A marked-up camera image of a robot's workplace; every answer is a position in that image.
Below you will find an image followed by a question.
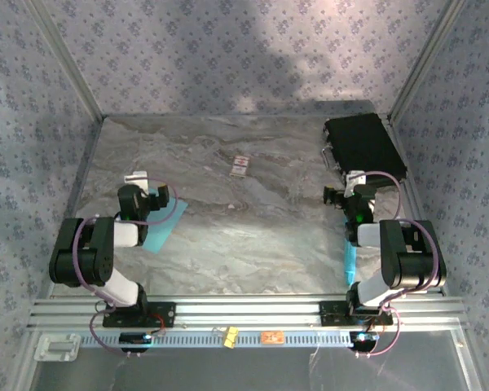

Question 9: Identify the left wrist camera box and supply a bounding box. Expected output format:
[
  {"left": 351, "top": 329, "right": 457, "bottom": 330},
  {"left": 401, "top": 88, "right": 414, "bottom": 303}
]
[{"left": 124, "top": 171, "right": 150, "bottom": 196}]

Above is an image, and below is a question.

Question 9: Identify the small red white card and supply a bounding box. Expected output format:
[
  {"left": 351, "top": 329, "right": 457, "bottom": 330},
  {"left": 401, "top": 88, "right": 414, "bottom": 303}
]
[{"left": 229, "top": 156, "right": 250, "bottom": 179}]

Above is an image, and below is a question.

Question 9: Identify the white plastic bracket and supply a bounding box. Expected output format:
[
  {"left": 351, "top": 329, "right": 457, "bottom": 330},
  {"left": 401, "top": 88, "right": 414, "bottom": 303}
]
[{"left": 34, "top": 333, "right": 82, "bottom": 362}]

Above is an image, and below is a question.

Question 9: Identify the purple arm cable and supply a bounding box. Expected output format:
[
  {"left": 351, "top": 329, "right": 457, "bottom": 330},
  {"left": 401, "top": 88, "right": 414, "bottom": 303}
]
[
  {"left": 356, "top": 170, "right": 443, "bottom": 359},
  {"left": 73, "top": 178, "right": 179, "bottom": 359}
]

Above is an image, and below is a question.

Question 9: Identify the aluminium corner post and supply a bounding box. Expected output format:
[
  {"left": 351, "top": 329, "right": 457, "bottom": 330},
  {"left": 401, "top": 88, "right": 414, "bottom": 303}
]
[
  {"left": 388, "top": 0, "right": 469, "bottom": 123},
  {"left": 24, "top": 0, "right": 107, "bottom": 121}
]

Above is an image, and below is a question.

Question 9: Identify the light blue tube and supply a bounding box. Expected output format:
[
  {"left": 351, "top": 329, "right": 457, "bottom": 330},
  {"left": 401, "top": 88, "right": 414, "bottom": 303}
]
[{"left": 341, "top": 219, "right": 358, "bottom": 286}]

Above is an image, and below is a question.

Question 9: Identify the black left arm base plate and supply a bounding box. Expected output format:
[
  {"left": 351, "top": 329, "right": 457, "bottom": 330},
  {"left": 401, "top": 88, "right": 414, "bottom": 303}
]
[{"left": 102, "top": 301, "right": 177, "bottom": 329}]

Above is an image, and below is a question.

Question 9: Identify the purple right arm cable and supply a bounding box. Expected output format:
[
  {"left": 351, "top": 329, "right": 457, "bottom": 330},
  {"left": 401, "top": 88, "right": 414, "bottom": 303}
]
[{"left": 356, "top": 170, "right": 443, "bottom": 359}]

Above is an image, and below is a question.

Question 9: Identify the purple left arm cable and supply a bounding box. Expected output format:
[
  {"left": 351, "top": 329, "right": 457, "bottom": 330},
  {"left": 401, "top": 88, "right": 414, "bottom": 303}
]
[{"left": 73, "top": 178, "right": 179, "bottom": 359}]

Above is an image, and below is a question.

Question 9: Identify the small black controller board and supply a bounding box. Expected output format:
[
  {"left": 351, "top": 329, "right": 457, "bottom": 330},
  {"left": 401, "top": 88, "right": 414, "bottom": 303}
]
[
  {"left": 349, "top": 330, "right": 380, "bottom": 351},
  {"left": 119, "top": 332, "right": 154, "bottom": 352}
]

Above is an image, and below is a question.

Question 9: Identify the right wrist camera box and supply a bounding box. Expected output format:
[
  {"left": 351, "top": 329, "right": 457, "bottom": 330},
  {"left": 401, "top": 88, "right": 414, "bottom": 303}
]
[{"left": 346, "top": 170, "right": 368, "bottom": 196}]

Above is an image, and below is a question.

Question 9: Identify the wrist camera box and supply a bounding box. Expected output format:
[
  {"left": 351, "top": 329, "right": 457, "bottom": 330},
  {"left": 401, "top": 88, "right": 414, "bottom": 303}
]
[
  {"left": 346, "top": 170, "right": 368, "bottom": 196},
  {"left": 124, "top": 171, "right": 150, "bottom": 196}
]

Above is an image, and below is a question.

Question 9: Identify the slotted grey cable duct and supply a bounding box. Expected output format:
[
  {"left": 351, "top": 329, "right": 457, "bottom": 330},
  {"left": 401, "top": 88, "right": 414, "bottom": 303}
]
[{"left": 79, "top": 330, "right": 354, "bottom": 348}]

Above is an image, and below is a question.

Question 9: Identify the yellow binder clip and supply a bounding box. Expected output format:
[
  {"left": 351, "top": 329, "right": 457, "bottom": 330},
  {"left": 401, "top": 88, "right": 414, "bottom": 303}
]
[{"left": 221, "top": 325, "right": 240, "bottom": 350}]

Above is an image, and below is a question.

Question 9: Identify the black hard case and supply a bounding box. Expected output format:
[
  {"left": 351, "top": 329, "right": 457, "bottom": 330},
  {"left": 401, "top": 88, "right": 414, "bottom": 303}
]
[{"left": 322, "top": 113, "right": 408, "bottom": 191}]

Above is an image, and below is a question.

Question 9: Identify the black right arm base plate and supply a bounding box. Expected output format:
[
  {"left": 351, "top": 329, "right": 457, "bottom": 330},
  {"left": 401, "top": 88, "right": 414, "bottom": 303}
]
[{"left": 319, "top": 301, "right": 394, "bottom": 327}]

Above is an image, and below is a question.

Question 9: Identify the aluminium front rail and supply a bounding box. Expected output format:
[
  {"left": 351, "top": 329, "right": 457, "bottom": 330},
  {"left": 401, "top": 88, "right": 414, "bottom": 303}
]
[{"left": 26, "top": 296, "right": 468, "bottom": 331}]

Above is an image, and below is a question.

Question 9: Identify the light blue paper sheet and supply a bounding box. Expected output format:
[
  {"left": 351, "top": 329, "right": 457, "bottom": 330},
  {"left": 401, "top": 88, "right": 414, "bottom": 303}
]
[{"left": 140, "top": 198, "right": 188, "bottom": 254}]

